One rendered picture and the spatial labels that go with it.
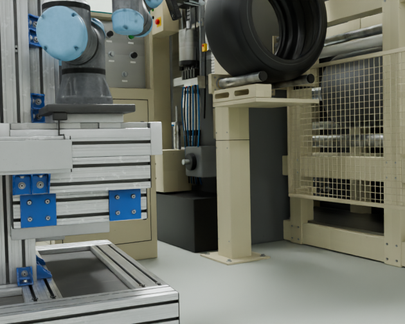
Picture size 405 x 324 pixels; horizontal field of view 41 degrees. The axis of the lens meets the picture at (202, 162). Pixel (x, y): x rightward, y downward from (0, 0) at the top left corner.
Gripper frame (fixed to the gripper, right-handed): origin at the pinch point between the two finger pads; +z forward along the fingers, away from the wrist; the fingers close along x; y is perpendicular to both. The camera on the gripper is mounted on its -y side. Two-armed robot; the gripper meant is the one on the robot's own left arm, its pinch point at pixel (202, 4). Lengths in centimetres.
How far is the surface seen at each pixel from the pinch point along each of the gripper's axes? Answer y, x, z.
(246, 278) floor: -118, -10, 31
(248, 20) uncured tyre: -5.7, -12.4, 16.6
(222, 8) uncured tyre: -0.1, -2.8, 8.5
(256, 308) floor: -120, -47, 9
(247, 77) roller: -28.1, -3.7, 24.8
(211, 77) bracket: -26.5, 21.5, 21.3
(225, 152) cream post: -62, 26, 37
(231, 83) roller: -29.7, 9.2, 25.2
